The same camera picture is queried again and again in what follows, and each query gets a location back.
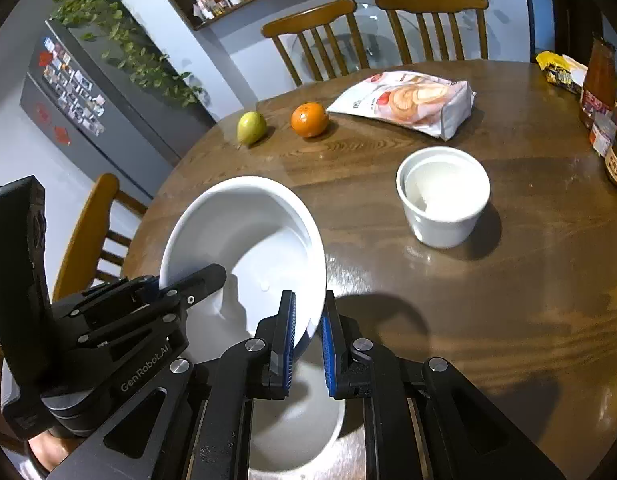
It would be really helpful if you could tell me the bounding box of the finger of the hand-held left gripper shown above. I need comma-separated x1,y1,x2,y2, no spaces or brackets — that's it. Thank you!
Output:
78,264,226,343
53,276,162,332

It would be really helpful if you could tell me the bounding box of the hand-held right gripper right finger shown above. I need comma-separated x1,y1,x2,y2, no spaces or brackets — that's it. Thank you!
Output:
322,291,566,480

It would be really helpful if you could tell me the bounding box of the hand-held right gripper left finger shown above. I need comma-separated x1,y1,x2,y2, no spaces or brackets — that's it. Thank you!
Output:
48,290,296,480

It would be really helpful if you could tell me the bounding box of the large white bowl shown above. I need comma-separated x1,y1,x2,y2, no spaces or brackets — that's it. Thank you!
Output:
246,345,346,473

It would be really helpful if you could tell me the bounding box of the medium white bowl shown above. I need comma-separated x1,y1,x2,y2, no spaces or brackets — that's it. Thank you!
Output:
159,176,327,361

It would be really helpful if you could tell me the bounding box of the small white bowl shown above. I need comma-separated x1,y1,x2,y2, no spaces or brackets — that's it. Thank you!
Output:
395,146,491,249

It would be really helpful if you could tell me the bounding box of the person's left hand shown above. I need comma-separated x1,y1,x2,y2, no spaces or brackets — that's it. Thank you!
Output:
26,430,82,473

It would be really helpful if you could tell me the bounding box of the wooden chair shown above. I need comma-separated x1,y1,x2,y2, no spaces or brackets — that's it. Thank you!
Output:
261,0,359,86
52,173,149,306
375,0,489,63

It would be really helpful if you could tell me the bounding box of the green pear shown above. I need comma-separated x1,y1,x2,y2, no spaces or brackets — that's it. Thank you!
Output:
237,111,268,148

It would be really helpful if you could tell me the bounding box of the grey refrigerator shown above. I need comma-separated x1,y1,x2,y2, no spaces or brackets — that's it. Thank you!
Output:
19,19,219,196

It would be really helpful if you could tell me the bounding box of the group of fridge photo magnets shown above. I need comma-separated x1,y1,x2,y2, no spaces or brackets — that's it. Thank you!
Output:
38,35,106,136

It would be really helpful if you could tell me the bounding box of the orange fruit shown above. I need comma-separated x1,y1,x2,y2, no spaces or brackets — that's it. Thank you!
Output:
291,102,330,139

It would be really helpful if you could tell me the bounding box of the green trailing vine plant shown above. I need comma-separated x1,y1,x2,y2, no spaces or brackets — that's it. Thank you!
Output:
51,0,209,108

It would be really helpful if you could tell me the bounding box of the white pink snack bag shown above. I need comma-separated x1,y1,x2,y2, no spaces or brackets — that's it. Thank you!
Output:
327,71,477,141

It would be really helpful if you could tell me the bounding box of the yellow snack packet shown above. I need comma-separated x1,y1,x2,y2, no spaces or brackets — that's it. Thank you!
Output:
535,51,588,95

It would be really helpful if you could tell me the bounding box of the red sauce bottle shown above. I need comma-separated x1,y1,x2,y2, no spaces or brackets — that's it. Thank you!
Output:
578,34,617,130

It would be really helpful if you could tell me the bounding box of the dark wooden door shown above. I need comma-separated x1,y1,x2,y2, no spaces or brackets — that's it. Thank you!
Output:
545,0,605,66

